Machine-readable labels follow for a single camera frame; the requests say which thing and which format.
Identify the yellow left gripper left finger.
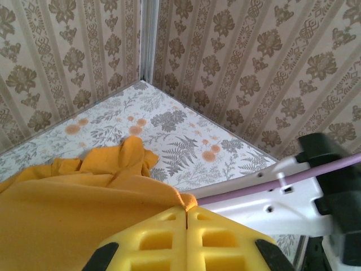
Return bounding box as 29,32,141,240
89,206,189,271

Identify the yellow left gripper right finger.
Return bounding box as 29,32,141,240
185,207,292,271

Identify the orange t-shirt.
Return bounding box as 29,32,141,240
0,134,199,271

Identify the floral patterned table cover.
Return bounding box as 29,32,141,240
0,80,279,195

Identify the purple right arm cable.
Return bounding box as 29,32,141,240
197,154,361,207

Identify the aluminium corner post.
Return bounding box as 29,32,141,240
139,0,161,82

